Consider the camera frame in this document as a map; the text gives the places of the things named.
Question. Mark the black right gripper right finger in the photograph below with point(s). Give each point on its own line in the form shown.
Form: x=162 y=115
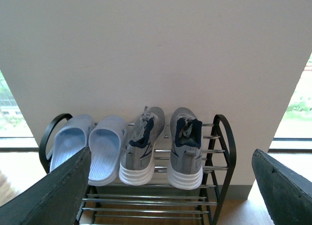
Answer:
x=286 y=194

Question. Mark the grey knit sneaker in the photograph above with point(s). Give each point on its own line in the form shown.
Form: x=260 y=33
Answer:
x=185 y=170
x=137 y=159

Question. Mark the light blue slide sandal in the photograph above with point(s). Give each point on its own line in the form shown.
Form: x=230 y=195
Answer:
x=71 y=138
x=105 y=142

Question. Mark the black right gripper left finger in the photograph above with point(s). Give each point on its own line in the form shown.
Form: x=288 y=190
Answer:
x=53 y=200

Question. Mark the black metal shoe rack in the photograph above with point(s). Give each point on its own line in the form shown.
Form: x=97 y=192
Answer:
x=161 y=203

